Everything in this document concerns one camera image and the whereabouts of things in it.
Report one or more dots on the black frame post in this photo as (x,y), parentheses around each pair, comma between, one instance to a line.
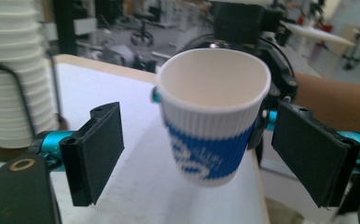
(64,28)

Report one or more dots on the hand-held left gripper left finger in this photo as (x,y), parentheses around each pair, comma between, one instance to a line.
(94,155)

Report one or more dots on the white platform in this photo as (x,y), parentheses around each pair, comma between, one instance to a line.
(318,34)

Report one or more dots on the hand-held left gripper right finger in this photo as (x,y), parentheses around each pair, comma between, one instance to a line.
(315,155)

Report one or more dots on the white table mat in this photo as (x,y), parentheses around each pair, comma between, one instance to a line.
(131,186)

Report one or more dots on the dark swivel chair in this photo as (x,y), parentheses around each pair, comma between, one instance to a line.
(142,32)

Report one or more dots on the stack of white paper cups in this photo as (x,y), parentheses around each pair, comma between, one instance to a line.
(10,71)

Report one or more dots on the blue banded paper cup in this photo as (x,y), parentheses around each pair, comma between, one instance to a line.
(212,133)

